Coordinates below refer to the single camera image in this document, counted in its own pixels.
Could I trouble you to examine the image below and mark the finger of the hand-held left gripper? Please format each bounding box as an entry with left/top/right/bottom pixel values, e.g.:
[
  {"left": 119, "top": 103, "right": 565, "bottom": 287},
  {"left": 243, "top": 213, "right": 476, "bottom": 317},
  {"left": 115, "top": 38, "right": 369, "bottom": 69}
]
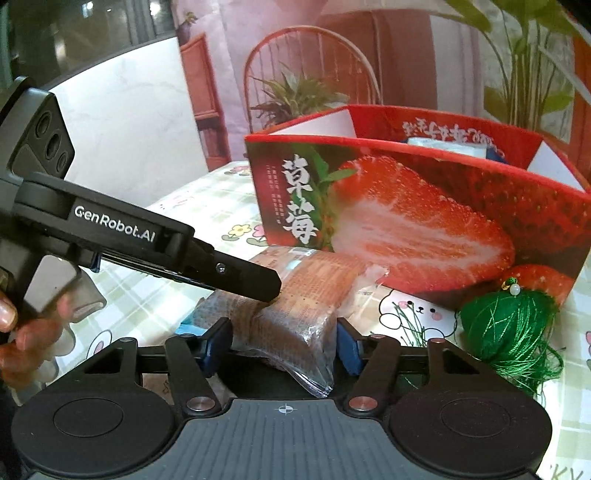
[{"left": 185, "top": 236, "right": 281, "bottom": 303}]

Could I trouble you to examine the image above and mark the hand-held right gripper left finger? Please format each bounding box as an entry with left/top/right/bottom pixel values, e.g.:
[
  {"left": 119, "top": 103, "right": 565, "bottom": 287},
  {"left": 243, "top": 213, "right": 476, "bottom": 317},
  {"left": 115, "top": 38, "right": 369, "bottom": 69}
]
[{"left": 85, "top": 316, "right": 234, "bottom": 416}]

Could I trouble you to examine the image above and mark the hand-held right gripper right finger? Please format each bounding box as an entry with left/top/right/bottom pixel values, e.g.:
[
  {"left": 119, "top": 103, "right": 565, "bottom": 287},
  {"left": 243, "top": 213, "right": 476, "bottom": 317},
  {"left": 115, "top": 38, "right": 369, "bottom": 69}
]
[{"left": 335, "top": 316, "right": 483, "bottom": 415}]

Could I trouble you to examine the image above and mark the clear brown cake packet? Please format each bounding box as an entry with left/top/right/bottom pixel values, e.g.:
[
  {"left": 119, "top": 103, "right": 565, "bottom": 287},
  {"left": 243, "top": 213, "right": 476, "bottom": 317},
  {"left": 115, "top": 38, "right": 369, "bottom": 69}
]
[{"left": 178, "top": 247, "right": 389, "bottom": 398}]

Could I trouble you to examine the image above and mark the red strawberry print box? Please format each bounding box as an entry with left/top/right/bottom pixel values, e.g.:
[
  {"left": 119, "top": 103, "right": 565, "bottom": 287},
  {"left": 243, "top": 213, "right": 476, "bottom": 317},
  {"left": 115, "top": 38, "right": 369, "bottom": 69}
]
[{"left": 244, "top": 104, "right": 591, "bottom": 308}]

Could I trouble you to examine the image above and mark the person's left hand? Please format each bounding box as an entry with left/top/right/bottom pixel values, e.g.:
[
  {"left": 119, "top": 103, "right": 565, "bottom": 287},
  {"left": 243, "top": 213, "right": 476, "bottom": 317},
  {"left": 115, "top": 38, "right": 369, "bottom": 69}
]
[{"left": 0, "top": 288, "right": 77, "bottom": 393}]

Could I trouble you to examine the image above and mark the checked bunny print tablecloth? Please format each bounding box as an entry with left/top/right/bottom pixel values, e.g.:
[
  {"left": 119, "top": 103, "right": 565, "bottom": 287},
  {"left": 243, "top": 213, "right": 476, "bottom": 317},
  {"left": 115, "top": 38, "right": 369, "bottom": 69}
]
[{"left": 69, "top": 159, "right": 591, "bottom": 480}]

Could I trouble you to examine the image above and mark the green thread ball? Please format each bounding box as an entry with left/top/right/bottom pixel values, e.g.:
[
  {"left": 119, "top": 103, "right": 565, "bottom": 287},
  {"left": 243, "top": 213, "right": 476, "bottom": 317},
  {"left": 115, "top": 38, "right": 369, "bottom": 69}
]
[{"left": 455, "top": 277, "right": 568, "bottom": 409}]

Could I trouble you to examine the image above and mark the dark window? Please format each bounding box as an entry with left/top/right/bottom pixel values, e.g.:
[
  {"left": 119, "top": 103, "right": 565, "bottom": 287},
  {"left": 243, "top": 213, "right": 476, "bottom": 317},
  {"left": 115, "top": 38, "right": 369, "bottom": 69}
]
[{"left": 0, "top": 0, "right": 178, "bottom": 90}]

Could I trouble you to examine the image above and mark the white packet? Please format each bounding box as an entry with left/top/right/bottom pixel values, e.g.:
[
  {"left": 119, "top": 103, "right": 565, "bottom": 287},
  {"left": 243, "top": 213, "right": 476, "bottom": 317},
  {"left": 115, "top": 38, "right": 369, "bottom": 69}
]
[{"left": 406, "top": 135, "right": 490, "bottom": 160}]

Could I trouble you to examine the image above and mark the blue packet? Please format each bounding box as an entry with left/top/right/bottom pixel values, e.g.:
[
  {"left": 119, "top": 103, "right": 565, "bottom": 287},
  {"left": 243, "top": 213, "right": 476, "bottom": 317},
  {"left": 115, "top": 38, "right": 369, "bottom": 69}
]
[{"left": 484, "top": 142, "right": 509, "bottom": 165}]

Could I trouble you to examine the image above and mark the printed room scene backdrop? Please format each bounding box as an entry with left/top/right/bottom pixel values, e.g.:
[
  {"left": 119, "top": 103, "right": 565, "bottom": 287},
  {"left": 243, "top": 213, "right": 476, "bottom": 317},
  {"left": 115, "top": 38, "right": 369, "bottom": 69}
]
[{"left": 175, "top": 0, "right": 591, "bottom": 174}]

